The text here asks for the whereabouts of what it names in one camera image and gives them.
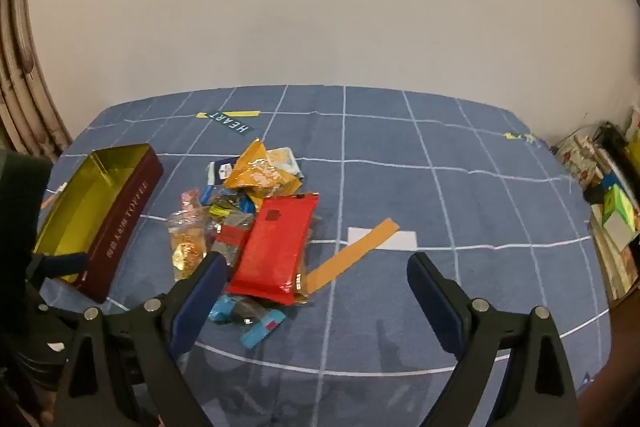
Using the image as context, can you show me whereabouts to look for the red snack packet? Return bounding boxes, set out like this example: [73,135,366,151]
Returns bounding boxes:
[226,193,321,306]

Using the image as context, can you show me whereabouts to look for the green box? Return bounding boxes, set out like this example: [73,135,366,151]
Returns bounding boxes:
[602,184,639,229]

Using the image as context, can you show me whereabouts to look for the white tape patch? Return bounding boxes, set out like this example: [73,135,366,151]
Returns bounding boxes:
[347,227,417,252]

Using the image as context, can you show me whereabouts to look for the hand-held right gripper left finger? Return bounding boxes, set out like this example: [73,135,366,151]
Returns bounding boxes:
[52,251,230,427]

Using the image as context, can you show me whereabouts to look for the clear packet of brown snacks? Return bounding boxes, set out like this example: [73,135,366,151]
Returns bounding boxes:
[167,207,211,283]

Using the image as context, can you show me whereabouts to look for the red tin box gold interior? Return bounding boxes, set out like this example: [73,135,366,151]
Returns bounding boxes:
[32,143,165,304]

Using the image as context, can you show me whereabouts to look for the dark blue snack packet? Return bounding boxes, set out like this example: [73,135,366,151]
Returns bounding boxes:
[206,158,241,188]

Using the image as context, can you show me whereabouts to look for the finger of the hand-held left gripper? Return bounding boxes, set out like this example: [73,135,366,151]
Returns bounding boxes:
[29,294,83,358]
[25,252,91,304]

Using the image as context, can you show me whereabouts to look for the yellow-green snack packet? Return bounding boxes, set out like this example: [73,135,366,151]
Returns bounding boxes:
[209,197,242,219]

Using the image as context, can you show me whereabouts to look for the light teal snack packet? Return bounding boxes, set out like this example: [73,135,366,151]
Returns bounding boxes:
[270,148,304,180]

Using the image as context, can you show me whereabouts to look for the floral patterned box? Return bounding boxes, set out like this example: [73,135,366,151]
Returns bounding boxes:
[552,134,608,188]

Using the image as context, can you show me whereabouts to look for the orange tape strip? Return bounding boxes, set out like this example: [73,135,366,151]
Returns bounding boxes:
[306,218,401,295]
[41,182,69,208]

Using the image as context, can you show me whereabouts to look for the beige wall pipes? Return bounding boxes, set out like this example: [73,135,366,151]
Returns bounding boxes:
[0,0,73,158]

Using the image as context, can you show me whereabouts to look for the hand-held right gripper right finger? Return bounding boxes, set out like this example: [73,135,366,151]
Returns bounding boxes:
[406,251,583,427]

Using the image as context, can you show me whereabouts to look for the blue checked tablecloth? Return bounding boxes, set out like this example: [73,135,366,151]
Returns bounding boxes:
[37,85,613,427]

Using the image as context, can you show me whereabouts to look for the long yellow tape strip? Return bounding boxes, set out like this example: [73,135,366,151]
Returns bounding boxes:
[196,110,262,120]

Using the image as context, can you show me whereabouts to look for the orange snack packet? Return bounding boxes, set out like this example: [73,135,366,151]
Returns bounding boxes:
[223,139,303,202]

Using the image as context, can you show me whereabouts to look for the dark teal lettered label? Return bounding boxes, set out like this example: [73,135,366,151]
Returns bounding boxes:
[207,112,257,136]

